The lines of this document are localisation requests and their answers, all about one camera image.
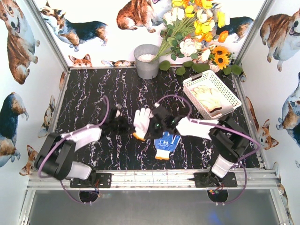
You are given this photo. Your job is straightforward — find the blue dotted glove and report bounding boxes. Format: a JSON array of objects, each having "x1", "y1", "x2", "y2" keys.
[
  {"x1": 133, "y1": 108, "x2": 151, "y2": 141},
  {"x1": 154, "y1": 132, "x2": 181, "y2": 160}
]

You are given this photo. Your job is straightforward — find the cream rubber glove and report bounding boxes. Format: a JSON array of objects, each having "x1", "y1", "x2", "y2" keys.
[{"x1": 192, "y1": 85, "x2": 222, "y2": 114}]

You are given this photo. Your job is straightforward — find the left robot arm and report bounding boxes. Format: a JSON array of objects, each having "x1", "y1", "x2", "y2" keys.
[{"x1": 34, "y1": 104, "x2": 133, "y2": 180}]

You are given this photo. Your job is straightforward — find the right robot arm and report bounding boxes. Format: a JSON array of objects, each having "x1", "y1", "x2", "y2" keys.
[{"x1": 134, "y1": 106, "x2": 250, "y2": 179}]

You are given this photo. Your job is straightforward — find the white plastic storage basket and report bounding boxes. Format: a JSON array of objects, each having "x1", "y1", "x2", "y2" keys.
[{"x1": 183, "y1": 70, "x2": 242, "y2": 120}]

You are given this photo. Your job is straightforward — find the grey metal bucket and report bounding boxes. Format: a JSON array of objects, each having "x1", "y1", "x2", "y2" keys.
[{"x1": 134, "y1": 44, "x2": 159, "y2": 80}]

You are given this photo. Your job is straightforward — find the artificial flower bouquet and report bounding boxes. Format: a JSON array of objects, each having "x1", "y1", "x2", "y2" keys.
[{"x1": 150, "y1": 0, "x2": 253, "y2": 75}]

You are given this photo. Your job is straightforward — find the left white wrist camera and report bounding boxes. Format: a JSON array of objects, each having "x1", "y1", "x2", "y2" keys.
[{"x1": 115, "y1": 104, "x2": 122, "y2": 118}]

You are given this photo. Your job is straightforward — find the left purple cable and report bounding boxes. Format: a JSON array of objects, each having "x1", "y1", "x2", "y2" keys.
[{"x1": 37, "y1": 95, "x2": 110, "y2": 179}]

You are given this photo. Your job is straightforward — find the purple cable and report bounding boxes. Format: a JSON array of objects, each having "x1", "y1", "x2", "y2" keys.
[
  {"x1": 156, "y1": 94, "x2": 261, "y2": 165},
  {"x1": 37, "y1": 95, "x2": 110, "y2": 179}
]

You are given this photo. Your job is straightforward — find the aluminium front rail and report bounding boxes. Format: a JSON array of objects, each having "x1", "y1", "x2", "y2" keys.
[{"x1": 26, "y1": 168, "x2": 279, "y2": 190}]

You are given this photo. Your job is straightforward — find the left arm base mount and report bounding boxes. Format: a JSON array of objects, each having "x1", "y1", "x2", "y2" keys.
[{"x1": 70, "y1": 172, "x2": 112, "y2": 188}]

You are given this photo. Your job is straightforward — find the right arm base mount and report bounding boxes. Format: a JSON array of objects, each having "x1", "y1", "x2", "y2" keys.
[{"x1": 188, "y1": 172, "x2": 238, "y2": 188}]

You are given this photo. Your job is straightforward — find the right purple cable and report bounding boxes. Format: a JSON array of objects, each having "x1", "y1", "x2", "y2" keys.
[{"x1": 156, "y1": 94, "x2": 261, "y2": 165}]

